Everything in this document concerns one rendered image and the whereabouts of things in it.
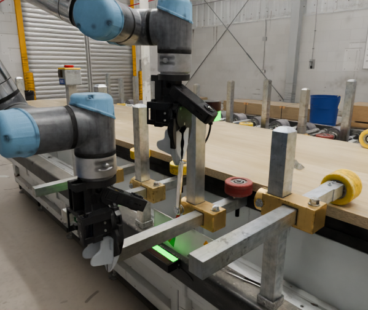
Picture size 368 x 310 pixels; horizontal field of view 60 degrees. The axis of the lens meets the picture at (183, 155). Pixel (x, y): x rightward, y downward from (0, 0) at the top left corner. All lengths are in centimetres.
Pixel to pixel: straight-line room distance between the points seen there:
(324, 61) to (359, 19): 107
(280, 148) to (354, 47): 757
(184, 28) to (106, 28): 18
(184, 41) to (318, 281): 71
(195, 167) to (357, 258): 45
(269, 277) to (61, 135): 52
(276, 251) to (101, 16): 57
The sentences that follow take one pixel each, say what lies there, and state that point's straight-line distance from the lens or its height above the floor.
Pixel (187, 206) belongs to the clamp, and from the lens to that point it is 87.
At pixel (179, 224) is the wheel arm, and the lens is 78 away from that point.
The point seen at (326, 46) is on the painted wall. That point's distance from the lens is 841.
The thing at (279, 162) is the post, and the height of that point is 104.
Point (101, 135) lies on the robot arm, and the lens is 57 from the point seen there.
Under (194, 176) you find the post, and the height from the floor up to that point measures 95.
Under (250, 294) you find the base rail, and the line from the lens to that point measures 84.
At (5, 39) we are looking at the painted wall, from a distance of 891.
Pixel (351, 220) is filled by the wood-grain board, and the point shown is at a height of 88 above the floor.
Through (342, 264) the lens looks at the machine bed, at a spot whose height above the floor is 75.
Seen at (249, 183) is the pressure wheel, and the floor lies 91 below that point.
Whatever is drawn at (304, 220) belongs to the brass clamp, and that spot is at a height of 94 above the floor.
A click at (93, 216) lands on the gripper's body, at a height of 96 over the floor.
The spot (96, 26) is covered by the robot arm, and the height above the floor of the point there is 129.
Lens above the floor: 122
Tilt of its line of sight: 15 degrees down
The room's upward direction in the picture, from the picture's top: straight up
